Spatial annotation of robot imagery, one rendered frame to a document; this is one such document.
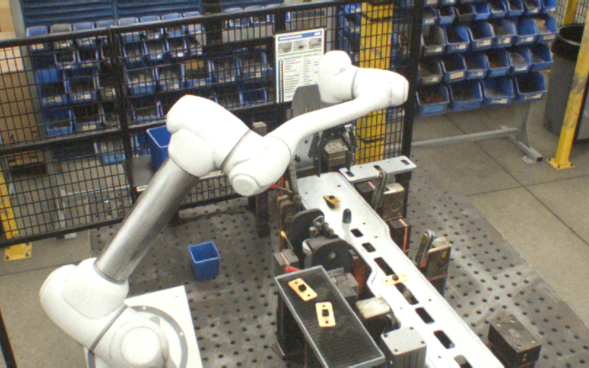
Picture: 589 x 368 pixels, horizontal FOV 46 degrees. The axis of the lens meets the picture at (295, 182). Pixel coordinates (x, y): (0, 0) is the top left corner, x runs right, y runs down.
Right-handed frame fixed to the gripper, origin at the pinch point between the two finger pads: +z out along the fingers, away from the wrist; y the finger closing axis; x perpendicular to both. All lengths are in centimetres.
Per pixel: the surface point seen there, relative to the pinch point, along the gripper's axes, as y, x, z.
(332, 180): 6.3, 13.3, 14.1
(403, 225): 17.2, -21.1, 15.4
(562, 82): 252, 162, 72
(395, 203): 21.5, -7.7, 15.5
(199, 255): -45, 21, 40
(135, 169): -61, 45, 11
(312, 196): -4.9, 6.3, 14.1
